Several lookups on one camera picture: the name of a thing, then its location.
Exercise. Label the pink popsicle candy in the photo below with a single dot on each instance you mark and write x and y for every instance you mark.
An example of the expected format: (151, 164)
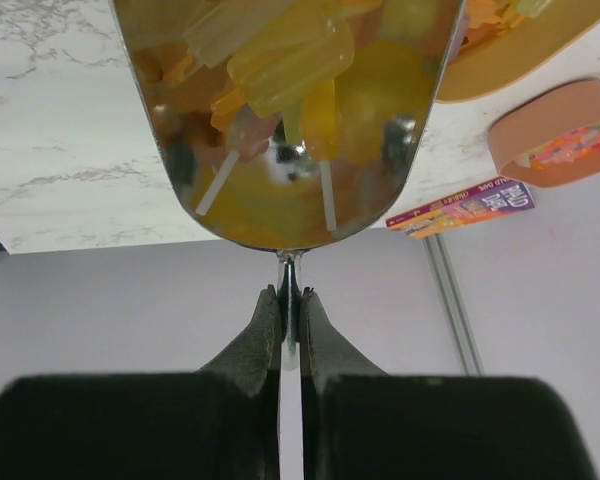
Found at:
(247, 137)

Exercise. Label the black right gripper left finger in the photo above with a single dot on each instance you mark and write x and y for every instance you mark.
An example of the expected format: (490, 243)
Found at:
(219, 422)

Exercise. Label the orange tray of gummies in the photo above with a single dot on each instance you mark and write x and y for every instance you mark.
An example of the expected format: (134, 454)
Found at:
(553, 139)

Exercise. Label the silver metal scoop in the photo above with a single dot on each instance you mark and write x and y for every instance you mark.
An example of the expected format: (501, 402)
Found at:
(359, 136)

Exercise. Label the Roald Dahl book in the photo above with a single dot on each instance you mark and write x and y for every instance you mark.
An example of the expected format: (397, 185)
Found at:
(489, 200)

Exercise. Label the yellow popsicle candy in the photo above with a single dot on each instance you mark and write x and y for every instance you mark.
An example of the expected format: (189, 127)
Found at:
(280, 67)

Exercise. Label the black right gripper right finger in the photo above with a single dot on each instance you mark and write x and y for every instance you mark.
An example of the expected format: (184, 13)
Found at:
(362, 423)

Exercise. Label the tan tray of popsicle candies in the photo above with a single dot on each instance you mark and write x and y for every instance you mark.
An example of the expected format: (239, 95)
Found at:
(501, 60)

